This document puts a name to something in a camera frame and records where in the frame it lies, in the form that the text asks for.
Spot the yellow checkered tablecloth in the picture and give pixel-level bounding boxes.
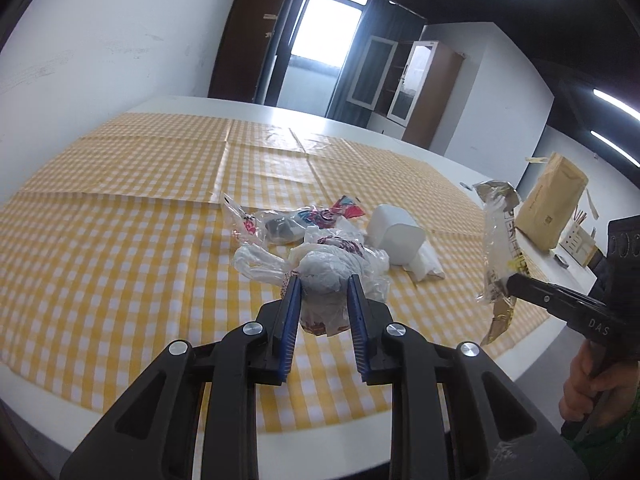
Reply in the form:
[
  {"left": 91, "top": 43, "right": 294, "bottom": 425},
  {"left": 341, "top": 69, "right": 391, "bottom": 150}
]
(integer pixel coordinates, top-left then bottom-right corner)
[{"left": 0, "top": 112, "right": 551, "bottom": 433}]

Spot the person's right forearm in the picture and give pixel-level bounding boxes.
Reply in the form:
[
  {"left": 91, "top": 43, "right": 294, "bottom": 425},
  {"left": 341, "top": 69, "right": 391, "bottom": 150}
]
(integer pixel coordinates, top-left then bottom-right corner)
[{"left": 570, "top": 375, "right": 640, "bottom": 480}]

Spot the clear plastic bag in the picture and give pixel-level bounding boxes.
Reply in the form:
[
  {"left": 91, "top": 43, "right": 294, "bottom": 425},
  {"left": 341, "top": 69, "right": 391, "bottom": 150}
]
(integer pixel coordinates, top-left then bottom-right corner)
[{"left": 232, "top": 227, "right": 391, "bottom": 337}]

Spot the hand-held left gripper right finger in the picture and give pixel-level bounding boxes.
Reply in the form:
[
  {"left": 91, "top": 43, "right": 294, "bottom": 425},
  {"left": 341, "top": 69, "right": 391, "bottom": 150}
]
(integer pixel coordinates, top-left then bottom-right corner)
[{"left": 345, "top": 274, "right": 571, "bottom": 480}]

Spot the pink blue snack wrapper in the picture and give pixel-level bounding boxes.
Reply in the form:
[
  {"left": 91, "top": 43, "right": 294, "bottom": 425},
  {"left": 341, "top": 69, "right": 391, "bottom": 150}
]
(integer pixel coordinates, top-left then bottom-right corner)
[{"left": 307, "top": 195, "right": 365, "bottom": 226}]

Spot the clear printed snack wrapper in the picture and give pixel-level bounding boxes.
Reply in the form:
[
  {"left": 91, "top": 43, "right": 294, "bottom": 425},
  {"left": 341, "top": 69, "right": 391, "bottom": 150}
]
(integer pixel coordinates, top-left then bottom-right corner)
[{"left": 472, "top": 178, "right": 531, "bottom": 346}]

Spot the bright balcony door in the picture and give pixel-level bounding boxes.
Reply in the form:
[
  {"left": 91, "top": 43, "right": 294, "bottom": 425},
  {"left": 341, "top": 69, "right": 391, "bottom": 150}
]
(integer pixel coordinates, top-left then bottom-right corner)
[{"left": 265, "top": 0, "right": 373, "bottom": 116}]

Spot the brown glass-door cabinet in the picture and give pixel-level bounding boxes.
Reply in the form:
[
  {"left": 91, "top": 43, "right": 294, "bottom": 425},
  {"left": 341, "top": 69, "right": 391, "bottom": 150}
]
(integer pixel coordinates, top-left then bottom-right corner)
[{"left": 346, "top": 35, "right": 467, "bottom": 150}]

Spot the white plastic cup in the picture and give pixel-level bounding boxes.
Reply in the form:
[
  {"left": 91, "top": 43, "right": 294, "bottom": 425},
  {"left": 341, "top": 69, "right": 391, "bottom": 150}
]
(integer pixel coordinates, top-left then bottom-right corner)
[{"left": 365, "top": 204, "right": 426, "bottom": 266}]

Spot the long ceiling light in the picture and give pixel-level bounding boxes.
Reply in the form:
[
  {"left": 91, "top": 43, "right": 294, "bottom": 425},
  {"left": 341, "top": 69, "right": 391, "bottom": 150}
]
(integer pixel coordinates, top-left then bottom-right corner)
[
  {"left": 594, "top": 89, "right": 640, "bottom": 122},
  {"left": 590, "top": 131, "right": 640, "bottom": 166}
]

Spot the person's right hand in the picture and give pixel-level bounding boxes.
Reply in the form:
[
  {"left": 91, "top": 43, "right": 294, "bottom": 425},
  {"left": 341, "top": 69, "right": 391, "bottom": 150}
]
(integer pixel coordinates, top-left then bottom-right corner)
[{"left": 562, "top": 346, "right": 640, "bottom": 421}]

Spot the clear bag with grey item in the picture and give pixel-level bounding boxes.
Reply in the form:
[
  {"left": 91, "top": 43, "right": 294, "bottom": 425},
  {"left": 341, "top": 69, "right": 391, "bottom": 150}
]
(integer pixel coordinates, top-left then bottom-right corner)
[{"left": 220, "top": 192, "right": 321, "bottom": 247}]

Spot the dark curtain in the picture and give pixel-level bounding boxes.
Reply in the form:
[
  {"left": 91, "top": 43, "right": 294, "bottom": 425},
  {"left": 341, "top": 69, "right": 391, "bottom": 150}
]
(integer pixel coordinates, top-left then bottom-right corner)
[{"left": 325, "top": 0, "right": 426, "bottom": 128}]

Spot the white tissue paper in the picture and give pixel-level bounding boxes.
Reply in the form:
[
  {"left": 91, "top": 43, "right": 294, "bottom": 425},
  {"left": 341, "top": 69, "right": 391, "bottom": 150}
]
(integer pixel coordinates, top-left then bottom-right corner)
[{"left": 407, "top": 240, "right": 446, "bottom": 283}]

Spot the brown paper bag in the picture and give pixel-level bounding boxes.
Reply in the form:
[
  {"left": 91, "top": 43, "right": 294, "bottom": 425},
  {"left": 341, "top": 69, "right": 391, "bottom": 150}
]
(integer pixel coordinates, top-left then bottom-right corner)
[{"left": 514, "top": 152, "right": 588, "bottom": 252}]

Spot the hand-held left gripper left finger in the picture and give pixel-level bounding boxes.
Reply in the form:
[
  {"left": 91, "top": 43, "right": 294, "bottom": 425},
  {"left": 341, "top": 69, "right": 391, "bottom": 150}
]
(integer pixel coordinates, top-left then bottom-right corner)
[{"left": 60, "top": 275, "right": 303, "bottom": 480}]

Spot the dark brown wardrobe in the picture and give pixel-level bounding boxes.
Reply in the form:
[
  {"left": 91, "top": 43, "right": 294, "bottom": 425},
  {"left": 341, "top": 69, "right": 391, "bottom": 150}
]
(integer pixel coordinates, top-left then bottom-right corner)
[{"left": 207, "top": 0, "right": 301, "bottom": 106}]

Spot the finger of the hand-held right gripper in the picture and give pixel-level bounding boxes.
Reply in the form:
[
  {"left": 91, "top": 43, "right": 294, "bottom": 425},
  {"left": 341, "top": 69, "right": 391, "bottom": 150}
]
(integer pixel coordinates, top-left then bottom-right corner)
[{"left": 504, "top": 274, "right": 598, "bottom": 318}]

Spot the wooden pen holder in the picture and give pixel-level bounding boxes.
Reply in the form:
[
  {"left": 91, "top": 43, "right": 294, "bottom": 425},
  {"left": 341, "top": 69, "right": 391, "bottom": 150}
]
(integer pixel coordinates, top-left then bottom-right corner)
[{"left": 562, "top": 209, "right": 598, "bottom": 267}]

